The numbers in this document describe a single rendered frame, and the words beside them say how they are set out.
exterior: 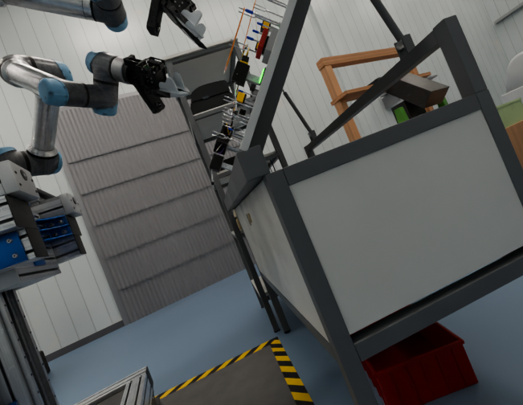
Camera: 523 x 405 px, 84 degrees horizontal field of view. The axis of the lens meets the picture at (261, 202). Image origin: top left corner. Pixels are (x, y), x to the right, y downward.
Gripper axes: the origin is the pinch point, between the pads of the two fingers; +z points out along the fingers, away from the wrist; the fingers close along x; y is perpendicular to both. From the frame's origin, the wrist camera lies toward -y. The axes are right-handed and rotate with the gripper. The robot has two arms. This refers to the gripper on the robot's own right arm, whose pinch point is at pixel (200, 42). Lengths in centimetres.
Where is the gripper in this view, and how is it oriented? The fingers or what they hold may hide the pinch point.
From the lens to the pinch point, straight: 100.8
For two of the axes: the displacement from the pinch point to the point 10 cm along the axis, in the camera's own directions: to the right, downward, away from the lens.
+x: -0.7, -1.4, 9.9
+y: 6.9, -7.2, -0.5
